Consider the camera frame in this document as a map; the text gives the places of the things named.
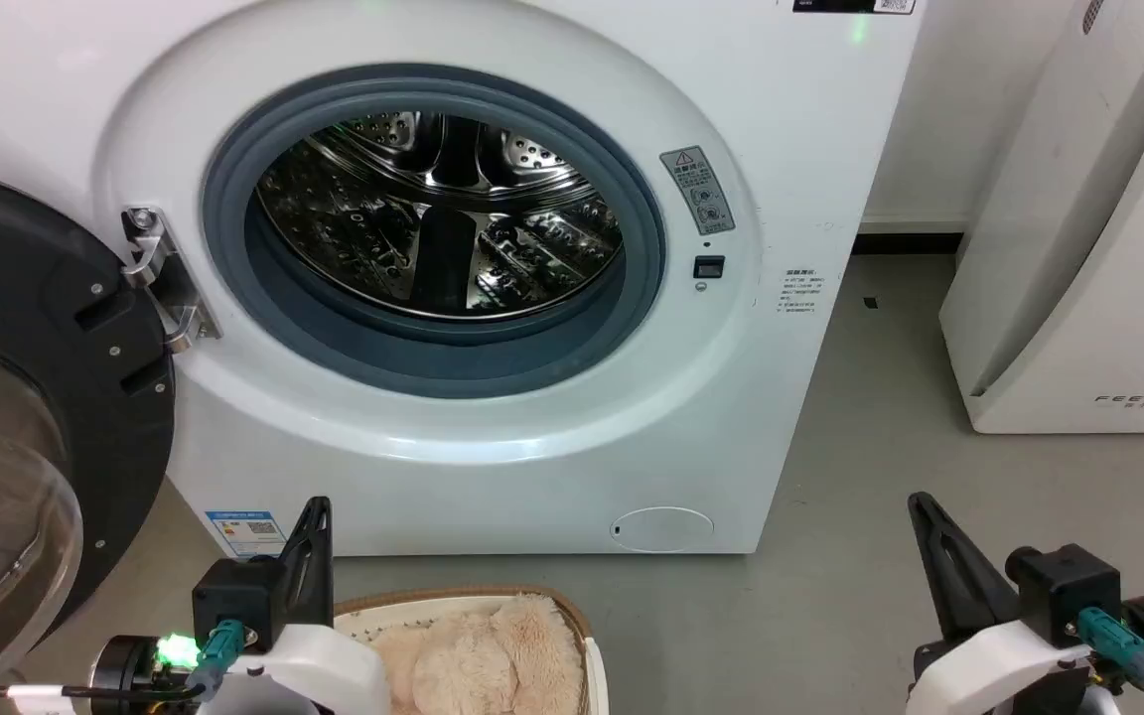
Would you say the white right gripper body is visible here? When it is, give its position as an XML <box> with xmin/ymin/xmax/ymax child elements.
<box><xmin>905</xmin><ymin>618</ymin><xmax>1095</xmax><ymax>715</ymax></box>

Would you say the stainless steel washing machine drum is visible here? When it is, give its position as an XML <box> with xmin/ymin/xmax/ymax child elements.
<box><xmin>255</xmin><ymin>111</ymin><xmax>625</xmax><ymax>322</ymax></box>

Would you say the grey warning sticker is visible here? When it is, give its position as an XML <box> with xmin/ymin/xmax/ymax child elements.
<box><xmin>659</xmin><ymin>146</ymin><xmax>736</xmax><ymax>236</ymax></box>

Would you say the teal-plug gripper cable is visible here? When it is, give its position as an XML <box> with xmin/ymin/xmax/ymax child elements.
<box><xmin>0</xmin><ymin>618</ymin><xmax>247</xmax><ymax>715</ymax></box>
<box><xmin>1076</xmin><ymin>607</ymin><xmax>1144</xmax><ymax>715</ymax></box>

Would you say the beige fluffy towel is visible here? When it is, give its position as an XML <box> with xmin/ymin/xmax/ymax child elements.
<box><xmin>370</xmin><ymin>593</ymin><xmax>586</xmax><ymax>715</ymax></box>

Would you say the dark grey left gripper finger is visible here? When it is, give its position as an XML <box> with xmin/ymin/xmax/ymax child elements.
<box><xmin>277</xmin><ymin>496</ymin><xmax>335</xmax><ymax>631</ymax></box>

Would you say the black washing machine door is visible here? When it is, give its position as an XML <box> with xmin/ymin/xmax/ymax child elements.
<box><xmin>0</xmin><ymin>164</ymin><xmax>177</xmax><ymax>686</ymax></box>

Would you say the blue energy label sticker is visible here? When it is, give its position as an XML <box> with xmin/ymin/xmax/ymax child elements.
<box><xmin>205</xmin><ymin>509</ymin><xmax>288</xmax><ymax>558</ymax></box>

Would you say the teal-plug left gripper cable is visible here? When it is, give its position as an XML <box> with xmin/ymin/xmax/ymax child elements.
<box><xmin>0</xmin><ymin>618</ymin><xmax>247</xmax><ymax>715</ymax></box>

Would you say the round filter cover flap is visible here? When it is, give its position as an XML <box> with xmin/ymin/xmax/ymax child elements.
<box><xmin>611</xmin><ymin>506</ymin><xmax>716</xmax><ymax>554</ymax></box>

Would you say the white air purifier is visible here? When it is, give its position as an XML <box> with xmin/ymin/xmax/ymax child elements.
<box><xmin>938</xmin><ymin>0</ymin><xmax>1144</xmax><ymax>435</ymax></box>

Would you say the grey rubber door gasket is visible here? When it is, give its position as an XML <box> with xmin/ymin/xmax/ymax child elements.
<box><xmin>201</xmin><ymin>64</ymin><xmax>667</xmax><ymax>400</ymax></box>

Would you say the silver metal door hinge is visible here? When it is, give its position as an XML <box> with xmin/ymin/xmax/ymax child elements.
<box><xmin>121</xmin><ymin>207</ymin><xmax>222</xmax><ymax>354</ymax></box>

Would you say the white wicker-rimmed laundry basket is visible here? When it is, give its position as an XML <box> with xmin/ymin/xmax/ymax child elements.
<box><xmin>332</xmin><ymin>584</ymin><xmax>611</xmax><ymax>715</ymax></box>

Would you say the teal-plug right gripper cable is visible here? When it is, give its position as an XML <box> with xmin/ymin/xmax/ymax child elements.
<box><xmin>1076</xmin><ymin>607</ymin><xmax>1144</xmax><ymax>715</ymax></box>

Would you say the black wall baseboard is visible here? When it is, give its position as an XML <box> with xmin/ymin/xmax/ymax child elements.
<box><xmin>851</xmin><ymin>232</ymin><xmax>966</xmax><ymax>257</ymax></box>

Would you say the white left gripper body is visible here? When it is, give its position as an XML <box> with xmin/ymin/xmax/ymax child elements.
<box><xmin>197</xmin><ymin>623</ymin><xmax>392</xmax><ymax>715</ymax></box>

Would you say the white front-load washing machine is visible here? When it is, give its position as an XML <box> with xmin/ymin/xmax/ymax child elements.
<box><xmin>0</xmin><ymin>0</ymin><xmax>928</xmax><ymax>557</ymax></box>

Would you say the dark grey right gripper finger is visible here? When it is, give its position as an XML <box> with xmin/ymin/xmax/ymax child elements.
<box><xmin>907</xmin><ymin>491</ymin><xmax>1022</xmax><ymax>644</ymax></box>

